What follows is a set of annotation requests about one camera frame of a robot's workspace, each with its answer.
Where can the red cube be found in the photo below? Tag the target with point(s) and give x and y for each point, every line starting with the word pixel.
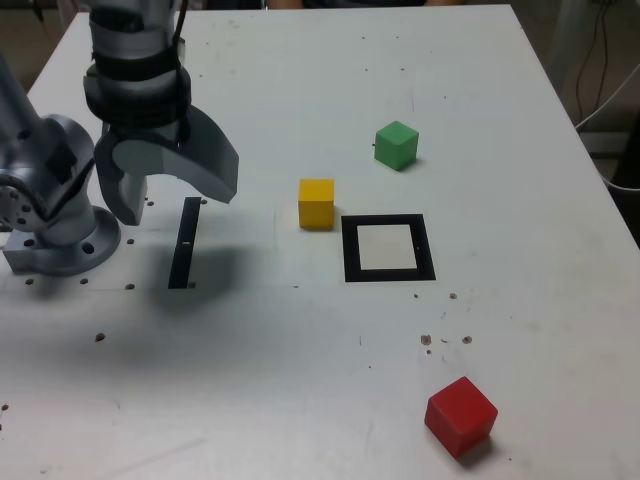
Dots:
pixel 460 415

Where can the black tape square outline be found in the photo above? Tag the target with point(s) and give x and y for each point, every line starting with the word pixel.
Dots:
pixel 350 272

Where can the yellow cube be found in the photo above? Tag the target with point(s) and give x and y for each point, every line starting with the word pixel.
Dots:
pixel 316 205

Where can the black tape strip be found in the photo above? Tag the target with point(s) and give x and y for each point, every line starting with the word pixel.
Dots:
pixel 184 240

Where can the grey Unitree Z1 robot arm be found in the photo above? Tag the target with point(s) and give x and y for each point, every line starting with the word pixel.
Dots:
pixel 55 150

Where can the green cube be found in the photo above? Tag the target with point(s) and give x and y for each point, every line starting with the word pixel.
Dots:
pixel 396 145

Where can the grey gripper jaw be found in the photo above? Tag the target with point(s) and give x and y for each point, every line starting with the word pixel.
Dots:
pixel 125 200
pixel 205 155

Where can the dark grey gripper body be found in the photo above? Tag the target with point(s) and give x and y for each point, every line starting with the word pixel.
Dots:
pixel 150 135

